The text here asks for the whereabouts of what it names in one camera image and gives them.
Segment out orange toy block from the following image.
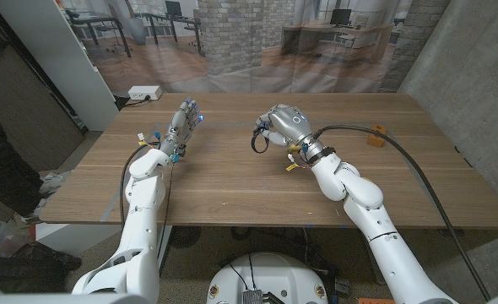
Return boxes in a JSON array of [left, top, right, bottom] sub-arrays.
[[366, 123, 387, 149]]

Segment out black velcro strap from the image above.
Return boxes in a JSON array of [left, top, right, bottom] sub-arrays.
[[250, 126, 271, 155]]

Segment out white cabinet panel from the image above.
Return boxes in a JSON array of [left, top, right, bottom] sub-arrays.
[[0, 0, 119, 132]]

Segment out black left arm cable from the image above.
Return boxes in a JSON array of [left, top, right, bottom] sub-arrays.
[[118, 143, 157, 230]]

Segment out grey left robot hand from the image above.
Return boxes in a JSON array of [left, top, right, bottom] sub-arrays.
[[158, 98, 204, 164]]

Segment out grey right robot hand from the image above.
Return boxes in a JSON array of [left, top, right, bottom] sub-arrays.
[[252, 104, 324, 160]]

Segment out dark clothed person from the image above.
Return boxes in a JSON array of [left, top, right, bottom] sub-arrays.
[[0, 95, 44, 217]]

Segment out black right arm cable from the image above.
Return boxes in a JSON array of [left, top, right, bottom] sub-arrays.
[[311, 123, 493, 302]]

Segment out white power strip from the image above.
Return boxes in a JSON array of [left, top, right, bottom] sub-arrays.
[[127, 85, 163, 101]]

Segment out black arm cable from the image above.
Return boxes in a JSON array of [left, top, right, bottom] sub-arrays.
[[118, 143, 157, 230], [311, 123, 493, 302]]

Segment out black bag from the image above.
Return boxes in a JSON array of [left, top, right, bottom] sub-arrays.
[[0, 242, 83, 293]]

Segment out printed office backdrop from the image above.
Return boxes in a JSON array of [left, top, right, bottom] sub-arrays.
[[57, 0, 451, 95]]

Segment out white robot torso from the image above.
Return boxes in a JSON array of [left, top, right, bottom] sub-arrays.
[[206, 252, 329, 304]]

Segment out grey crumpled cloth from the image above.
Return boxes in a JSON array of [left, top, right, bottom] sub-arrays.
[[33, 170, 73, 214]]

